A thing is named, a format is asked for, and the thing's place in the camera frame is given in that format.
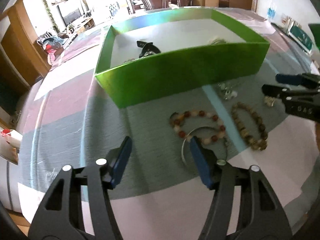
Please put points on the pile of clothes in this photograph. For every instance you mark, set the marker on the pile of clothes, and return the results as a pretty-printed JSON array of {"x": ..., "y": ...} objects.
[{"x": 51, "y": 44}]

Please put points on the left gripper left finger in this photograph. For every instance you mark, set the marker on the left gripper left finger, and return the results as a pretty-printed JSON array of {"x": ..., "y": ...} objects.
[{"x": 59, "y": 215}]

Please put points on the red white cup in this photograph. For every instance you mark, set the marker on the red white cup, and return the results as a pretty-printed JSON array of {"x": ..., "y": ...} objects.
[{"x": 12, "y": 137}]

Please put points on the green cardboard box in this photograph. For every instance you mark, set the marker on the green cardboard box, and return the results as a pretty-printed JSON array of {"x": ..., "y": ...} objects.
[{"x": 199, "y": 46}]

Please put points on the black television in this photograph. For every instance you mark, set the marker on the black television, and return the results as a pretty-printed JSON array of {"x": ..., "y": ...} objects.
[{"x": 70, "y": 11}]

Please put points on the striped bed sheet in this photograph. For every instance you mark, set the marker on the striped bed sheet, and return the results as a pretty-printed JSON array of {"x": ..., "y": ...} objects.
[{"x": 72, "y": 120}]

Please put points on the black wrist watch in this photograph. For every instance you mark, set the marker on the black wrist watch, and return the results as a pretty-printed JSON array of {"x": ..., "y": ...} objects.
[{"x": 147, "y": 49}]

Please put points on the silver charm earrings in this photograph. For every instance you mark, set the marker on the silver charm earrings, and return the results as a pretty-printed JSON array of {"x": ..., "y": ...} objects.
[{"x": 226, "y": 91}]

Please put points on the green book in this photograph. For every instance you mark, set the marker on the green book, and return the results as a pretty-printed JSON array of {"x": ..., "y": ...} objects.
[{"x": 300, "y": 36}]

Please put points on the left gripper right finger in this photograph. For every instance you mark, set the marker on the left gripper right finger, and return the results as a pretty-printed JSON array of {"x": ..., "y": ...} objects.
[{"x": 261, "y": 215}]

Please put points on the small gold earring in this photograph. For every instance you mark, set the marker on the small gold earring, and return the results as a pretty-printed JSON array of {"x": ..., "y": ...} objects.
[{"x": 269, "y": 101}]

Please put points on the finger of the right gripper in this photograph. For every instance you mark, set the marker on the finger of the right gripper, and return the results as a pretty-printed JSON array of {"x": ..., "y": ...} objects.
[
  {"x": 307, "y": 80},
  {"x": 282, "y": 92}
]

